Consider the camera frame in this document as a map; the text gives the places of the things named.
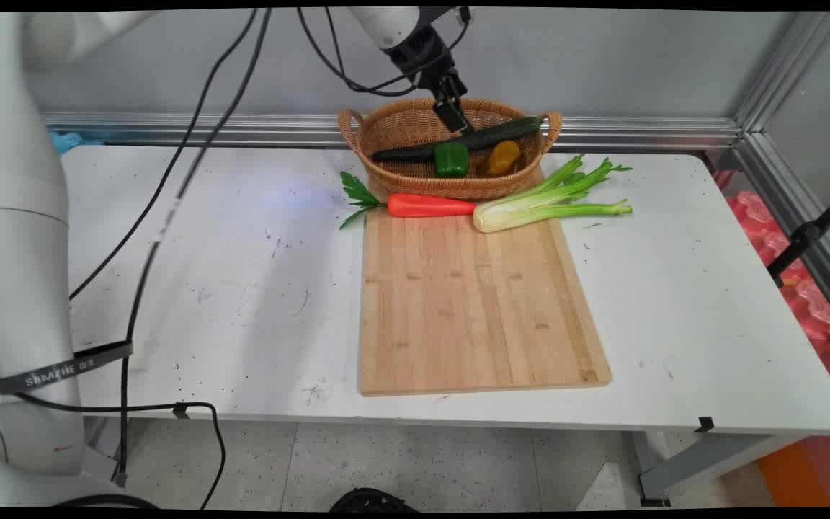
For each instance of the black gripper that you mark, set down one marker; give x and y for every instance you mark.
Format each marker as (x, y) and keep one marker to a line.
(422, 58)

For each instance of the dark green cucumber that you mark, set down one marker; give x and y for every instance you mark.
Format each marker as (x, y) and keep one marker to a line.
(501, 133)

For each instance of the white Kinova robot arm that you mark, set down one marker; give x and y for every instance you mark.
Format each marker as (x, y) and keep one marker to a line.
(19, 252)

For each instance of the green bell pepper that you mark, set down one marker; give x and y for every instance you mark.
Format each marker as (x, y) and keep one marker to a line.
(451, 160)

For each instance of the yellow bell pepper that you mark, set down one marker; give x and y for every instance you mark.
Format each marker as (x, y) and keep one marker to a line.
(503, 157)

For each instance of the orange carrot with green leaves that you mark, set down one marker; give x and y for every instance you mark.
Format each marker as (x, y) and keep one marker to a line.
(429, 205)

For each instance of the light green celery bunch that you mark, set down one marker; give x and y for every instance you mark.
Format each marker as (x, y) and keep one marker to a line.
(516, 213)

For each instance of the bamboo cutting board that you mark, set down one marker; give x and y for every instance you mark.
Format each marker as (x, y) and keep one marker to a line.
(458, 310)

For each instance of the black tripod stand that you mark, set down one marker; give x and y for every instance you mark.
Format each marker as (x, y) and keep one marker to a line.
(808, 232)

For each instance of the blue plastic item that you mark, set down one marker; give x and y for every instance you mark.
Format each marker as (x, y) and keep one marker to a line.
(69, 140)

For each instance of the round black floor object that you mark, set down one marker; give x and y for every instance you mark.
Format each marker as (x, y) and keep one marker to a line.
(372, 501)

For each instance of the black tape clip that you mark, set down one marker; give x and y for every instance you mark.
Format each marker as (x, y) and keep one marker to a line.
(704, 424)
(181, 411)

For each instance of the pink bubble wrap sheet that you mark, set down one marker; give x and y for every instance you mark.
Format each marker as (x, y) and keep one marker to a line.
(811, 303)

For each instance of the grey metal table leg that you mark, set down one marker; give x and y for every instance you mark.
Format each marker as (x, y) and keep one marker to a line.
(703, 461)

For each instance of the orange floor mat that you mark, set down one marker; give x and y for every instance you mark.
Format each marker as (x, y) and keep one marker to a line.
(790, 468)

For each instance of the long aluminium frame rail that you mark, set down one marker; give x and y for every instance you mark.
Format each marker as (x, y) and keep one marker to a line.
(242, 130)

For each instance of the short aluminium frame rail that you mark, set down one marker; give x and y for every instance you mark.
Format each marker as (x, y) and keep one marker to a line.
(768, 180)

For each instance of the upright aluminium frame post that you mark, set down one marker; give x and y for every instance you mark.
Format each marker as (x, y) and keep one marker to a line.
(782, 68)

